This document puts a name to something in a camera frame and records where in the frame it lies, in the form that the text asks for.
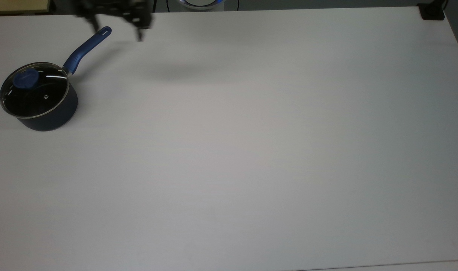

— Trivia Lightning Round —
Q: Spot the glass lid with blue knob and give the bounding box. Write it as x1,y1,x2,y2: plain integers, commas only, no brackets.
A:
0,62,70,119

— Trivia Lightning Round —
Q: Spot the dark saucepan with blue handle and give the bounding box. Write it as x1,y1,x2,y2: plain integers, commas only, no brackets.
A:
15,26,112,132

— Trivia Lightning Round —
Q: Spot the light wooden desk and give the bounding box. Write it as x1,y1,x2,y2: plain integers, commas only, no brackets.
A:
0,0,51,16

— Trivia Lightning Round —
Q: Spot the black table clamp block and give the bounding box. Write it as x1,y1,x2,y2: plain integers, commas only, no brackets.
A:
418,2,446,21

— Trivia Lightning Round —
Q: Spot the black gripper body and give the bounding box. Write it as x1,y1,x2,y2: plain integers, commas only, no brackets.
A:
76,0,154,30

